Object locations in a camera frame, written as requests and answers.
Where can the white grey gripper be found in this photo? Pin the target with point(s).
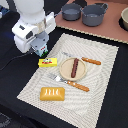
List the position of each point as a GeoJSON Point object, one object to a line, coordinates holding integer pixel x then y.
{"type": "Point", "coordinates": [32, 31]}

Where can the yellow butter box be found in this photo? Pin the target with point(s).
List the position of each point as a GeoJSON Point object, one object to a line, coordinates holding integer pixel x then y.
{"type": "Point", "coordinates": [47, 62]}

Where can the brown toy sausage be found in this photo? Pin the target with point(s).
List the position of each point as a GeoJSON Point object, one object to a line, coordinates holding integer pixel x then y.
{"type": "Point", "coordinates": [74, 69]}

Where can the small milk carton toy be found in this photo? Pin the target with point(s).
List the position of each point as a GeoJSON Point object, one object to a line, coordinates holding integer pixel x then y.
{"type": "Point", "coordinates": [42, 51]}

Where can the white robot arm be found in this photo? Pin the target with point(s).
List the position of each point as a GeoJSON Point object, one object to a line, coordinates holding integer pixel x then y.
{"type": "Point", "coordinates": [29, 7]}

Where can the left grey pot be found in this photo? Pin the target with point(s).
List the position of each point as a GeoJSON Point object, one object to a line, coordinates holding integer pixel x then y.
{"type": "Point", "coordinates": [71, 12]}

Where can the grey pot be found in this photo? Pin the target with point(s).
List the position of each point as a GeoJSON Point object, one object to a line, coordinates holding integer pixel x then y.
{"type": "Point", "coordinates": [92, 15]}
{"type": "Point", "coordinates": [71, 12]}

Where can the round beige plate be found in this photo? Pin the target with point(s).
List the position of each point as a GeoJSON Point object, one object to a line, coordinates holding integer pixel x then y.
{"type": "Point", "coordinates": [66, 69]}

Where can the right grey pot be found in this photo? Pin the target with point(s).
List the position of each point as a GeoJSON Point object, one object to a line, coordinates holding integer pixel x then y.
{"type": "Point", "coordinates": [92, 15]}

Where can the pink wooden board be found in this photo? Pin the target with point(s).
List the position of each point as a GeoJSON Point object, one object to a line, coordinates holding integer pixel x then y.
{"type": "Point", "coordinates": [109, 28]}

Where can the woven beige placemat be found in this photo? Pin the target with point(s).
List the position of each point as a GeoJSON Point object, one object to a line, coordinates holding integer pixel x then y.
{"type": "Point", "coordinates": [80, 109]}

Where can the beige bowl at edge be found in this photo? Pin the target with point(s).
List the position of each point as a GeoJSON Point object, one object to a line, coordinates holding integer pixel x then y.
{"type": "Point", "coordinates": [124, 16]}

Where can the fork with wooden handle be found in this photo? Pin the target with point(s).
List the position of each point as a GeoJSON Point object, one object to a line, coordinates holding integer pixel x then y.
{"type": "Point", "coordinates": [76, 85]}

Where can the knife with wooden handle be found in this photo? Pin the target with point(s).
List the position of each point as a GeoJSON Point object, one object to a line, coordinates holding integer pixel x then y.
{"type": "Point", "coordinates": [83, 58]}

